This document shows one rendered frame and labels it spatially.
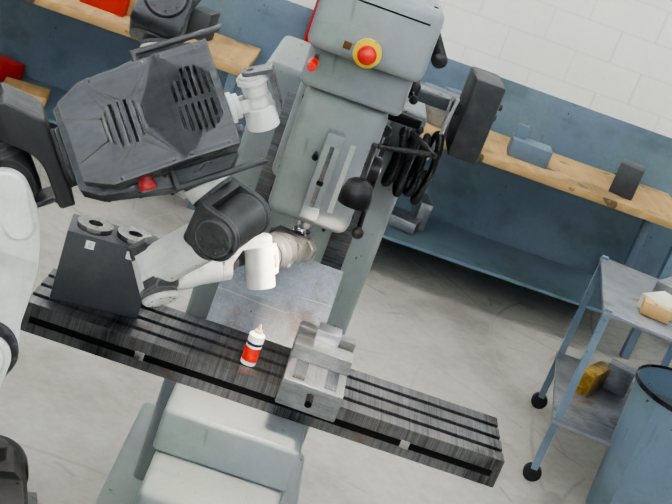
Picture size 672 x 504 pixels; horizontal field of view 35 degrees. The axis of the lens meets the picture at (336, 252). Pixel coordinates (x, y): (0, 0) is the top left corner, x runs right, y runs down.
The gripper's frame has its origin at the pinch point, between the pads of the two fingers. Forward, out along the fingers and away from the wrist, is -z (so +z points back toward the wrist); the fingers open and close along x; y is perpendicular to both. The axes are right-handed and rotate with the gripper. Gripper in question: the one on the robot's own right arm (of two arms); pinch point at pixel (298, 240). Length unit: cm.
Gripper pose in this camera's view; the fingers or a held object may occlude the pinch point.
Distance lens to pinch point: 262.9
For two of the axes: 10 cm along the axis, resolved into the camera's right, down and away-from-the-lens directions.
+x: -8.8, -4.1, 2.4
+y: -3.3, 8.9, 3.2
